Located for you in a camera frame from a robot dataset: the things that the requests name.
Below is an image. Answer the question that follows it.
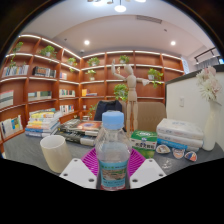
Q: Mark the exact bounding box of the white wall notice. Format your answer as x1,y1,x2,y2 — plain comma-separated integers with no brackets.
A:
181,56,190,75

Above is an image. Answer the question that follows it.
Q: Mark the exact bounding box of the wooden shelf unit with books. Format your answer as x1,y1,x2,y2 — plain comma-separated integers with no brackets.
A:
0,33,186,144

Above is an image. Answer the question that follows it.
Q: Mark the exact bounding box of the cream cup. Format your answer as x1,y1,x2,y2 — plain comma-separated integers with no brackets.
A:
39,134,73,174

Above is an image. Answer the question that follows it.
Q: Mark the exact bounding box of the blue-edged book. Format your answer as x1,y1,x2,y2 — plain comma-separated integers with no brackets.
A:
156,138,201,153

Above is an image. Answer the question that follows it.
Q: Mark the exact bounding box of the branched ceiling lamp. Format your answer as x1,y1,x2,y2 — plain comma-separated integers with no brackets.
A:
87,0,147,14

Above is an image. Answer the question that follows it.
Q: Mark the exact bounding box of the green and white tissue box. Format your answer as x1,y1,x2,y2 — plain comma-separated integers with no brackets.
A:
130,129,158,159

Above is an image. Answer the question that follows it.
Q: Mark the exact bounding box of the white and pink flower bunch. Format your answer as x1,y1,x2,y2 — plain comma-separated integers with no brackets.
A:
195,65,223,103

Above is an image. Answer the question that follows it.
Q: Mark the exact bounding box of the clear blue-capped water bottle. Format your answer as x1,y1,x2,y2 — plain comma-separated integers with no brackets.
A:
94,110,133,192

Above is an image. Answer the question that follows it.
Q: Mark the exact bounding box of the dark book with orange cover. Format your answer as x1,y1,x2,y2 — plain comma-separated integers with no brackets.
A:
61,119,103,133

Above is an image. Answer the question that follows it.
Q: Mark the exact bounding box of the white jug vase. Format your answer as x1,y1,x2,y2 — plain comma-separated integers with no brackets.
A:
202,99,223,152

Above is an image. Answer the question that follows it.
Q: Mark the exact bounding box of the beige chair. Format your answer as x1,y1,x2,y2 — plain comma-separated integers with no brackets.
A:
121,101,168,133

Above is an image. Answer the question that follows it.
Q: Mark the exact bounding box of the small colourful badge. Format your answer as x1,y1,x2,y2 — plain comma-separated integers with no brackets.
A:
155,144,172,155
184,150,198,163
171,147,186,160

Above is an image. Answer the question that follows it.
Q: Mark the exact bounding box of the colourful book stack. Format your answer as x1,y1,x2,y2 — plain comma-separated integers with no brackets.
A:
24,108,63,139

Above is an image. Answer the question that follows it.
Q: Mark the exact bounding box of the dark thick book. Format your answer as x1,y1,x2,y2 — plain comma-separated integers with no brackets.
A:
56,128,99,147

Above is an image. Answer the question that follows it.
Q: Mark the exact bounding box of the wooden artist mannequin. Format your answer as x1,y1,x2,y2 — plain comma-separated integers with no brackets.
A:
110,59,151,138

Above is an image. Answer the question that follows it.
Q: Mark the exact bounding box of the thick white book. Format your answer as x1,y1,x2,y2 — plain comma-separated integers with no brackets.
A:
156,118,205,140
156,133,204,148

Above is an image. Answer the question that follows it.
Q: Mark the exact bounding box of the white curtain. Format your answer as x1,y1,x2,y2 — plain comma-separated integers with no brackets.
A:
196,55,221,70

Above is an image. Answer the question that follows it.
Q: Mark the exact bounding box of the ceiling air vent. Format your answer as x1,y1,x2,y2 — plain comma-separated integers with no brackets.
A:
135,14,163,25

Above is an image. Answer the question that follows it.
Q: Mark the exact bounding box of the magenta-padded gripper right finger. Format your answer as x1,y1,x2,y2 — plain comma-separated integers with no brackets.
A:
128,148,167,190

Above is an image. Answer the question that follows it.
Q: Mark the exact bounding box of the dark chair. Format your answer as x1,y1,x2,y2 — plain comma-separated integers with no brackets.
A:
93,99,123,122

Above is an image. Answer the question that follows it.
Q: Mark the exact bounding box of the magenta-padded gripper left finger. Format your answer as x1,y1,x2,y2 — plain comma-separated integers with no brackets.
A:
59,148,101,190

